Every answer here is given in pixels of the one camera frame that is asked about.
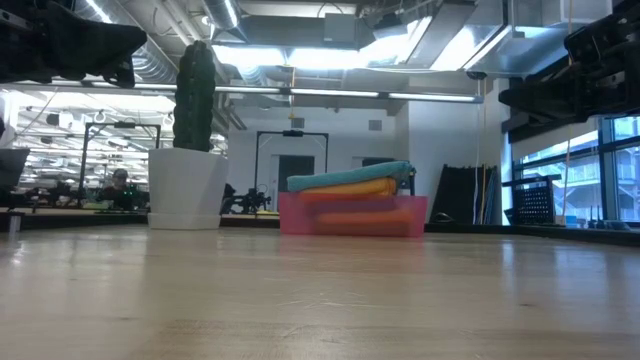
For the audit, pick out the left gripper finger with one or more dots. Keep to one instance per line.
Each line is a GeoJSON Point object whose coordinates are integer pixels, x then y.
{"type": "Point", "coordinates": [122, 42]}

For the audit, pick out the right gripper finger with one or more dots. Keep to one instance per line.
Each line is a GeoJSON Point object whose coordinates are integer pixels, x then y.
{"type": "Point", "coordinates": [545, 100]}

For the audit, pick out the orange microfiber towel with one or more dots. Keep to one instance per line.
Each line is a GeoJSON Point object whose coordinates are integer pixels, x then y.
{"type": "Point", "coordinates": [360, 188]}

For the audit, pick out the teal microfiber towel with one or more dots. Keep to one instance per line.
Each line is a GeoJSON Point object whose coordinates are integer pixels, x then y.
{"type": "Point", "coordinates": [350, 176]}

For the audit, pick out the green cactus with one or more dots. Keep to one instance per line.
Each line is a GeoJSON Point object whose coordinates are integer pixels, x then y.
{"type": "Point", "coordinates": [194, 100]}

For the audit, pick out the black standing panel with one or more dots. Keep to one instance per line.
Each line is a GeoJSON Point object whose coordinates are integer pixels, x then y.
{"type": "Point", "coordinates": [460, 195]}

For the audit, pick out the dark monitor screen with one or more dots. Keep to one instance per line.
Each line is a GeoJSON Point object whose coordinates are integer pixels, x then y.
{"type": "Point", "coordinates": [11, 175]}

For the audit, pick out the person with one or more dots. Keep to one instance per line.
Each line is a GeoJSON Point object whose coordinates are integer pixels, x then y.
{"type": "Point", "coordinates": [120, 190]}

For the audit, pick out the white hexagonal plant pot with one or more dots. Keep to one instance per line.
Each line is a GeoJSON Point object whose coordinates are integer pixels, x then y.
{"type": "Point", "coordinates": [187, 190]}

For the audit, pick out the long ceiling light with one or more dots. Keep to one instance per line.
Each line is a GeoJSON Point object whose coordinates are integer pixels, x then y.
{"type": "Point", "coordinates": [325, 92]}

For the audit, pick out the dark door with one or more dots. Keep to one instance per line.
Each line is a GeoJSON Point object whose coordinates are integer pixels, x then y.
{"type": "Point", "coordinates": [296, 170]}

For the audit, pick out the grey ceiling unit box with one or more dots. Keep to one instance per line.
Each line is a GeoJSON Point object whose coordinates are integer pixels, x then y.
{"type": "Point", "coordinates": [340, 27]}

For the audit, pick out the red plastic bin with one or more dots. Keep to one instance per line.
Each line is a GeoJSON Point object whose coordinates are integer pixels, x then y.
{"type": "Point", "coordinates": [295, 215]}

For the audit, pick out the silver ribbed air duct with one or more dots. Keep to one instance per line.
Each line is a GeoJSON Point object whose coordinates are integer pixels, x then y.
{"type": "Point", "coordinates": [150, 60]}

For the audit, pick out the dark dome camera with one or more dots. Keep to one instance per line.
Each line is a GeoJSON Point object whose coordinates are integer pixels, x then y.
{"type": "Point", "coordinates": [476, 76]}

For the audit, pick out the black gantry frame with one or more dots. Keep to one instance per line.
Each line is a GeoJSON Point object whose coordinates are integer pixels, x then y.
{"type": "Point", "coordinates": [122, 125]}
{"type": "Point", "coordinates": [292, 133]}

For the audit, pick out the silver rectangular air duct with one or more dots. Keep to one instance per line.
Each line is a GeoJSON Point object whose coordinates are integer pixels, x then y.
{"type": "Point", "coordinates": [450, 35]}

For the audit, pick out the grey wall vent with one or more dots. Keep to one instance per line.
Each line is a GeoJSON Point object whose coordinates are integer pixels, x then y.
{"type": "Point", "coordinates": [375, 125]}
{"type": "Point", "coordinates": [297, 123]}

